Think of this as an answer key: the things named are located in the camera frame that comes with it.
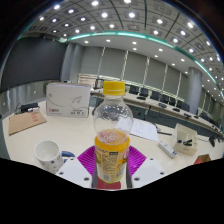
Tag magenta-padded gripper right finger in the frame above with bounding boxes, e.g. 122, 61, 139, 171
125, 145, 166, 189

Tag white power strip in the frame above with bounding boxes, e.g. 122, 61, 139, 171
157, 139, 178, 159

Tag flat brown cardboard envelope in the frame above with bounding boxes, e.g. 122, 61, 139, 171
7, 110, 48, 136

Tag long curved conference desk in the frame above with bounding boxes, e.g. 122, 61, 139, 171
91, 88, 224, 138

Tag group of black desk microphones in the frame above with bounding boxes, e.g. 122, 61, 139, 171
136, 94, 201, 119

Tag white mug with blue handle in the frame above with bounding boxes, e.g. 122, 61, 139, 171
33, 139, 76, 174

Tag small beige open box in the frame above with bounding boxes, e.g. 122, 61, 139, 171
170, 122, 199, 156

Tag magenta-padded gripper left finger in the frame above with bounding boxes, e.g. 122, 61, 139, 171
55, 145, 98, 189

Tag group of ceiling lights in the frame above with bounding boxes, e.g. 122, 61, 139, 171
33, 0, 224, 88

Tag white cardboard paper box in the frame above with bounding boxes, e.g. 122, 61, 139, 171
45, 82, 92, 118

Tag black flat device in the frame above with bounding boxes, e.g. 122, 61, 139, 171
19, 102, 41, 114

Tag yellow-capped orange label drink bottle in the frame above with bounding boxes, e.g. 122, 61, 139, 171
93, 80, 134, 184

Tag white paper sheets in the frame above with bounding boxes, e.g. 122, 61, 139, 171
128, 117, 160, 143

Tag group of black office chairs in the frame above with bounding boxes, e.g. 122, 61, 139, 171
128, 84, 214, 118

